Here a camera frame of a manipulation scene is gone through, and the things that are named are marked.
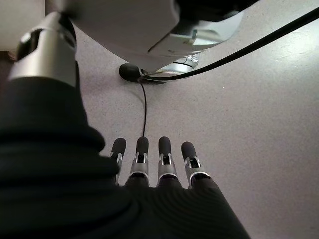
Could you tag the robot left hand dark palm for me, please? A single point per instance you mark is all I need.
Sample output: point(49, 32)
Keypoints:
point(57, 174)

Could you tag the white grey robot body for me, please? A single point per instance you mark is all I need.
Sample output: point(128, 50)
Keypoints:
point(124, 27)

